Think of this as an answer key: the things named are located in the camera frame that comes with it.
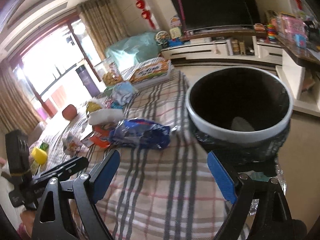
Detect brown side table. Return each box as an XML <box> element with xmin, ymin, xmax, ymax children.
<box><xmin>276</xmin><ymin>37</ymin><xmax>319</xmax><ymax>117</ymax></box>

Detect orange children's book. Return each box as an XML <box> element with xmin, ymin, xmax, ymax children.
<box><xmin>125</xmin><ymin>57</ymin><xmax>173</xmax><ymax>87</ymax></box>

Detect black television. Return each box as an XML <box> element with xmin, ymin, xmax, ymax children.
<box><xmin>171</xmin><ymin>0</ymin><xmax>260</xmax><ymax>31</ymax></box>

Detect white tv cabinet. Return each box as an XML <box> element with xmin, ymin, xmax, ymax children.
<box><xmin>161</xmin><ymin>36</ymin><xmax>283</xmax><ymax>66</ymax></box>

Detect beige curtain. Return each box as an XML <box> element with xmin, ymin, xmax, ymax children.
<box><xmin>76</xmin><ymin>0</ymin><xmax>129</xmax><ymax>60</ymax></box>

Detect white cartoon snack bag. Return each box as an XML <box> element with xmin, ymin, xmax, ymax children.
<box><xmin>62</xmin><ymin>132</ymin><xmax>88</xmax><ymax>157</ymax></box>

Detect crumpled silver blue wrapper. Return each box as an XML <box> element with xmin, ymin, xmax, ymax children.
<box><xmin>112</xmin><ymin>81</ymin><xmax>138</xmax><ymax>106</ymax></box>

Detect red hanging ornaments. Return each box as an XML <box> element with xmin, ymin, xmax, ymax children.
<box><xmin>135</xmin><ymin>0</ymin><xmax>157</xmax><ymax>30</ymax></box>

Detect pink toy box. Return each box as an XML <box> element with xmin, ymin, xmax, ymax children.
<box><xmin>277</xmin><ymin>14</ymin><xmax>307</xmax><ymax>43</ymax></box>

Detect ferris wheel toy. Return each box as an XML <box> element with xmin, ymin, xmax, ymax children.
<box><xmin>155</xmin><ymin>30</ymin><xmax>170</xmax><ymax>48</ymax></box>

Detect red white carton box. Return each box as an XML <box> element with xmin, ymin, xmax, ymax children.
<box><xmin>89</xmin><ymin>126</ymin><xmax>111</xmax><ymax>148</ymax></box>

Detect purple thermos bottle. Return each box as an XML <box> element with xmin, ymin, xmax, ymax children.
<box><xmin>75</xmin><ymin>64</ymin><xmax>100</xmax><ymax>97</ymax></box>

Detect plaid table cloth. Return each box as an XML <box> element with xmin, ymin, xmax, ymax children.
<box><xmin>24</xmin><ymin>69</ymin><xmax>251</xmax><ymax>240</ymax></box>

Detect rainbow stacking ring toy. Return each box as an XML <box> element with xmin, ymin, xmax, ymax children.
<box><xmin>266</xmin><ymin>24</ymin><xmax>277</xmax><ymax>43</ymax></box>

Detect yellow snack wrapper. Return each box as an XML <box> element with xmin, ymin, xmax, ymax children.
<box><xmin>86</xmin><ymin>101</ymin><xmax>102</xmax><ymax>114</ymax></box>

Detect red apple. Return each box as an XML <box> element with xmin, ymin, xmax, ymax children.
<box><xmin>62</xmin><ymin>104</ymin><xmax>78</xmax><ymax>121</ymax></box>

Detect white rimmed trash bin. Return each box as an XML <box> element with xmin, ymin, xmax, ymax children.
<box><xmin>185</xmin><ymin>67</ymin><xmax>293</xmax><ymax>164</ymax></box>

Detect teal covered chair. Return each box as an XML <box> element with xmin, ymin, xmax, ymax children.
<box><xmin>105</xmin><ymin>31</ymin><xmax>161</xmax><ymax>71</ymax></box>

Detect clear cookie jar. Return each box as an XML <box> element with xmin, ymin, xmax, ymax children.
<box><xmin>94</xmin><ymin>57</ymin><xmax>123</xmax><ymax>86</ymax></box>

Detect blue snack bag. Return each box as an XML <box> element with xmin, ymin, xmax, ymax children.
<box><xmin>108</xmin><ymin>119</ymin><xmax>172</xmax><ymax>150</ymax></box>

